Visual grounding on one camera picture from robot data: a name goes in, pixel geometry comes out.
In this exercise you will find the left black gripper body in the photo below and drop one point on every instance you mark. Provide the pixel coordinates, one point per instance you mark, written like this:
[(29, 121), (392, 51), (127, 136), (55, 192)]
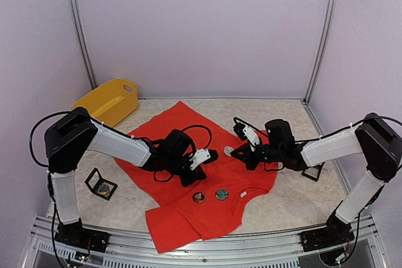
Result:
[(185, 180)]

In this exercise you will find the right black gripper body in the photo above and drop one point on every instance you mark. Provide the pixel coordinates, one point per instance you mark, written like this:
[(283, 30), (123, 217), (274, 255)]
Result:
[(252, 163)]

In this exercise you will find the red t-shirt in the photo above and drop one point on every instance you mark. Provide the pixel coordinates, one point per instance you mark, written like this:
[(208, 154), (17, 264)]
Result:
[(208, 209)]

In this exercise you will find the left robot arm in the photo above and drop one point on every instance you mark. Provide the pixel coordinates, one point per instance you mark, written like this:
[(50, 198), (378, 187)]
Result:
[(76, 136)]

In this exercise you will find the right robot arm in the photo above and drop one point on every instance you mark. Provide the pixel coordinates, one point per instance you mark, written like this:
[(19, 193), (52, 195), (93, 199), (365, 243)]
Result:
[(371, 141)]

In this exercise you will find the orange blue round brooch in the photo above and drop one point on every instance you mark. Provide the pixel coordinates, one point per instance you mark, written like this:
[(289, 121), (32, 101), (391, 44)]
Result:
[(199, 197)]

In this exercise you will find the green blue round brooch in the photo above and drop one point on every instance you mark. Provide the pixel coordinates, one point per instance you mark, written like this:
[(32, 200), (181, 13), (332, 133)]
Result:
[(222, 194)]

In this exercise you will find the right black brooch box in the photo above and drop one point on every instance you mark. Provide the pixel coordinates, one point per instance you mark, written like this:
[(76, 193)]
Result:
[(313, 173)]

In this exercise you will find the black brooch box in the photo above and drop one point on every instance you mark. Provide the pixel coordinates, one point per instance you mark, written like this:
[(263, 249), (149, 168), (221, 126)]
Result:
[(95, 179), (313, 173)]

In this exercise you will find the left black brooch box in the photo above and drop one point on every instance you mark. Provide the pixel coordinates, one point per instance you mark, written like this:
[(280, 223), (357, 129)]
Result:
[(95, 179)]

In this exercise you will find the yellow plastic basket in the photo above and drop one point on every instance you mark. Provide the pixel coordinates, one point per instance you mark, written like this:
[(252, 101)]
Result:
[(111, 102)]

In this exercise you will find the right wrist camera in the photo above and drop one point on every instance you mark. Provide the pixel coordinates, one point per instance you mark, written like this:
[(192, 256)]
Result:
[(246, 133)]

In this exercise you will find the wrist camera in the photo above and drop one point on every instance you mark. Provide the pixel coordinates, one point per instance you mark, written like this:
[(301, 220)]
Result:
[(246, 133), (203, 156)]

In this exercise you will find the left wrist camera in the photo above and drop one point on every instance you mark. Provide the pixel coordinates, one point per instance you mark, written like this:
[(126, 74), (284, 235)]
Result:
[(203, 156)]

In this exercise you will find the front aluminium rail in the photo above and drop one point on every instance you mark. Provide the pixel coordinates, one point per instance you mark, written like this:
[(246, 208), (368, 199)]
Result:
[(266, 249)]

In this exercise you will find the right aluminium frame post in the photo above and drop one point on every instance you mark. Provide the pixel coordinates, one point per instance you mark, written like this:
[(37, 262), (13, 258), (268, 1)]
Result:
[(322, 45)]

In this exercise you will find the aluminium frame post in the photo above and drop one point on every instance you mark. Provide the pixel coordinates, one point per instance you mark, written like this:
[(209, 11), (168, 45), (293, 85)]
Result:
[(322, 45), (82, 43)]

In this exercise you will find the left aluminium frame post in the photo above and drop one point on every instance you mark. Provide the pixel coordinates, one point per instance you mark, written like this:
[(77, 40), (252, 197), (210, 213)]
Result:
[(82, 43)]

